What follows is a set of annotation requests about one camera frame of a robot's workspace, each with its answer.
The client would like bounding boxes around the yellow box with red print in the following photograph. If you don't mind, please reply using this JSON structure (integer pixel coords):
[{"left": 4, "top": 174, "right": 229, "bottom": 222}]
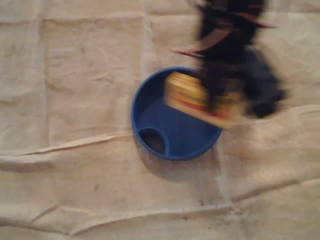
[{"left": 164, "top": 71, "right": 248, "bottom": 129}]

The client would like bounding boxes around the blue plastic bowl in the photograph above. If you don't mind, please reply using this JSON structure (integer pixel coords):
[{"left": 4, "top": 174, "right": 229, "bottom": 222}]
[{"left": 131, "top": 66, "right": 223, "bottom": 162}]

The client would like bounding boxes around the white wrinkled table cloth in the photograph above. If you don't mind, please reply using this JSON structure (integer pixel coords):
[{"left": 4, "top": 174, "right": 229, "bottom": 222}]
[{"left": 0, "top": 0, "right": 320, "bottom": 240}]

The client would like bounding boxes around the brown red ribbon cable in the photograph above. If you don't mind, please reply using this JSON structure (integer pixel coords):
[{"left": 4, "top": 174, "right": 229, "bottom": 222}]
[
  {"left": 171, "top": 31, "right": 232, "bottom": 56},
  {"left": 226, "top": 3, "right": 280, "bottom": 29}
]

